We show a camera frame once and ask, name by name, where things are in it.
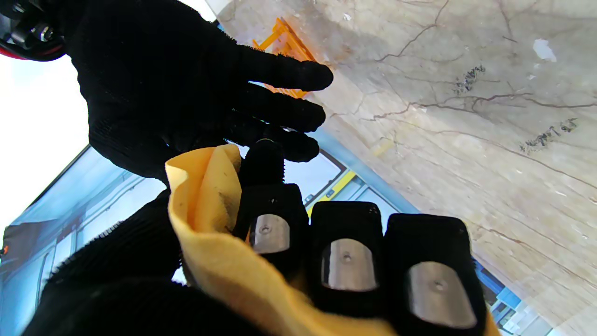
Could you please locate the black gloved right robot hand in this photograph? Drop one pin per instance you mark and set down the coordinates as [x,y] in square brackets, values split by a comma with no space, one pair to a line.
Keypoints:
[154,84]

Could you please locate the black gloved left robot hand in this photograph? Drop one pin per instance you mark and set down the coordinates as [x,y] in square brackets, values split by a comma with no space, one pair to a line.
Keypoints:
[350,224]

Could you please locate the yellow cloth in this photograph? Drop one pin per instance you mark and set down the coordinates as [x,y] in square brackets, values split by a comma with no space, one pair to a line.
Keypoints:
[210,200]

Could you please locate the printed warehouse backdrop banner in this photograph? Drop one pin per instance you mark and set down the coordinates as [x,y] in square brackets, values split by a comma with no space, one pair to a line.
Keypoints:
[93,200]

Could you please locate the orange test tube rack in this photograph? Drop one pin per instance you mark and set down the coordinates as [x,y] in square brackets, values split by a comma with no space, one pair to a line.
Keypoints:
[289,46]

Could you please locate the small white paper scrap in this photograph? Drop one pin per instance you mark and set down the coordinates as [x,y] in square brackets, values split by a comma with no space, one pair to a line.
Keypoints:
[544,50]

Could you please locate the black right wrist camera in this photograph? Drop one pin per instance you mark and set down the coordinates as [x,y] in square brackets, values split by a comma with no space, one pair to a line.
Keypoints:
[28,28]

